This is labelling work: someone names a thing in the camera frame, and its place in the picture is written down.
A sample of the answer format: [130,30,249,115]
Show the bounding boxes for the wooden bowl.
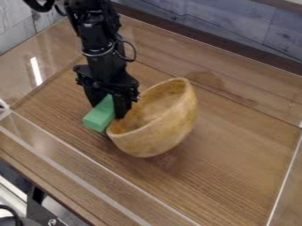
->
[105,78,197,158]

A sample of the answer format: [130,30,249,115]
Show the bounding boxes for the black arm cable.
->
[114,40,137,64]

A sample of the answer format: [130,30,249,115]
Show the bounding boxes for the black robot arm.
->
[22,0,138,119]

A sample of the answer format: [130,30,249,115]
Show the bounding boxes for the green rectangular stick block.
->
[82,94,114,132]

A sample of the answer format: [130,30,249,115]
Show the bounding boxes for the black table leg clamp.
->
[0,188,72,226]

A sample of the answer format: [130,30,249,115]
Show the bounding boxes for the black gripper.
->
[72,51,141,120]

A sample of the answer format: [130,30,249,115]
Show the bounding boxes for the clear acrylic side wall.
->
[0,109,200,226]

